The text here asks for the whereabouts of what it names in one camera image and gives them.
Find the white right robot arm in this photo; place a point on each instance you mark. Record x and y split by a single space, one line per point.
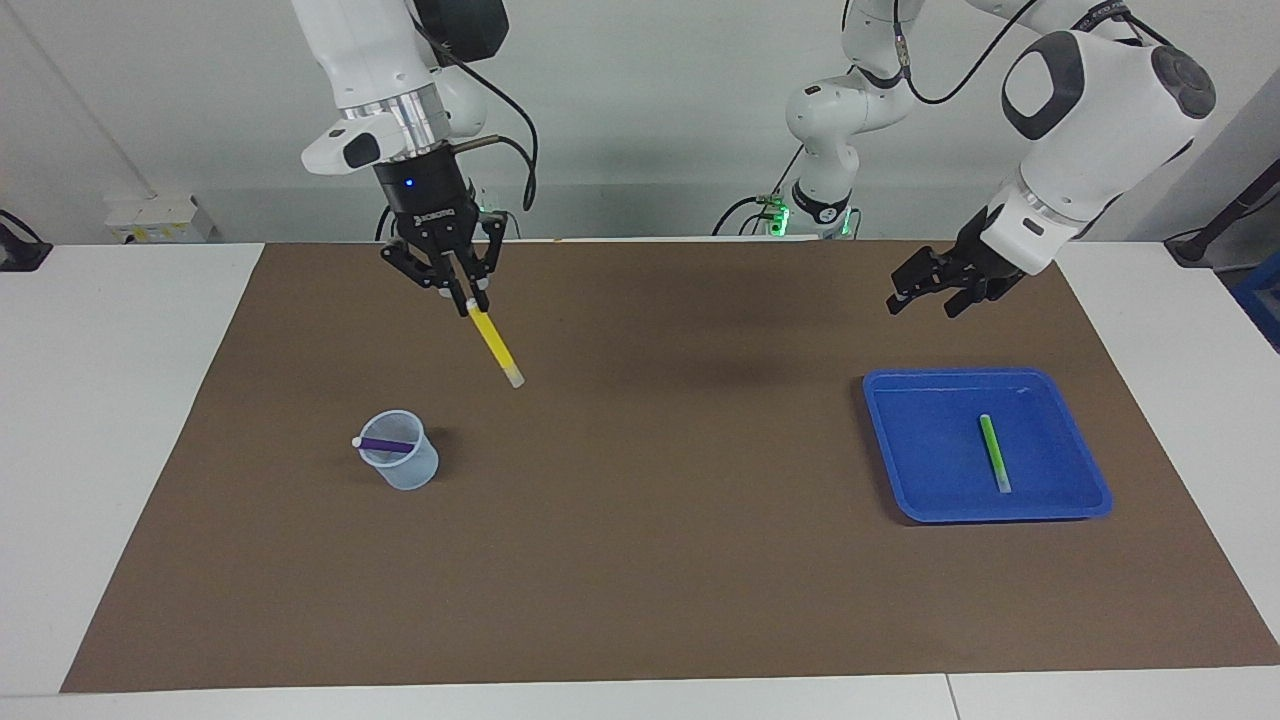
370 60

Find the green pen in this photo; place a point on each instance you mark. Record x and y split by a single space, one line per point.
995 455

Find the clear plastic cup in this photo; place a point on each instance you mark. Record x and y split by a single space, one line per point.
410 472

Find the black pole stand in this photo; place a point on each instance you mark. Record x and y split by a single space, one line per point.
1220 222

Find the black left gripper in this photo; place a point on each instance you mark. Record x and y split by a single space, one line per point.
985 262

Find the white power strip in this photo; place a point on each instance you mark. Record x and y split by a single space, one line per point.
160 220

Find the blue plastic tray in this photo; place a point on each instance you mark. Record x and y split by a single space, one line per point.
940 460

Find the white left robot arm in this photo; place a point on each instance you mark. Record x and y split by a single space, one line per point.
1090 120

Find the brown table mat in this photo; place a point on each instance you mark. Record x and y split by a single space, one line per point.
640 560

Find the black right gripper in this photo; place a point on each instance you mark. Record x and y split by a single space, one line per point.
430 200

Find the purple pen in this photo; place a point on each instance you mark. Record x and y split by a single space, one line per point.
388 444

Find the yellow pen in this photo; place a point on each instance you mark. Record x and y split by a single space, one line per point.
497 348

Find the blue crate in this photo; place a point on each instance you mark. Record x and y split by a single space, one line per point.
1260 300

